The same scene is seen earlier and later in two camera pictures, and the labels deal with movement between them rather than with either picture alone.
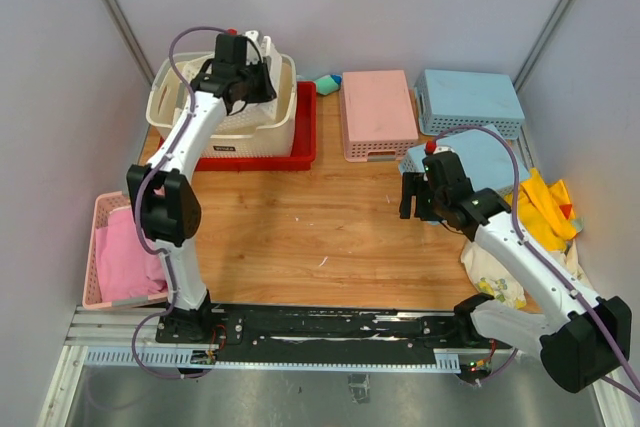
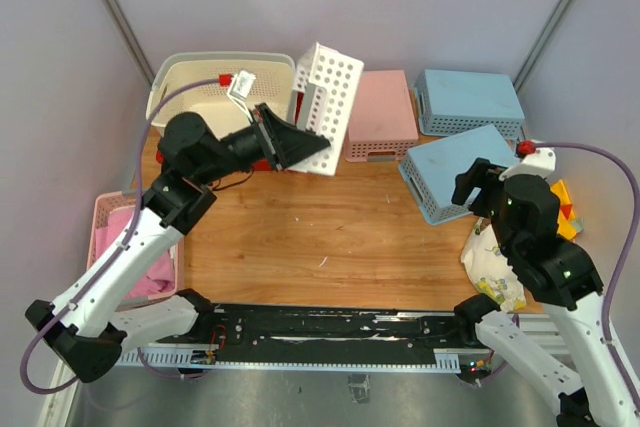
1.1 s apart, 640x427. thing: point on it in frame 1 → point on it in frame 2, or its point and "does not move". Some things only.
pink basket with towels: x=121 y=270 does not move
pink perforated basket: x=377 y=116 does not move
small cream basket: x=256 y=113 → x=321 y=99
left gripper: x=267 y=91 → x=290 y=142
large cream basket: x=255 y=130 does not move
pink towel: x=126 y=266 does not move
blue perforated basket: x=448 y=99 does not move
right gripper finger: x=420 y=205 → x=465 y=183
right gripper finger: x=413 y=183 → x=485 y=168
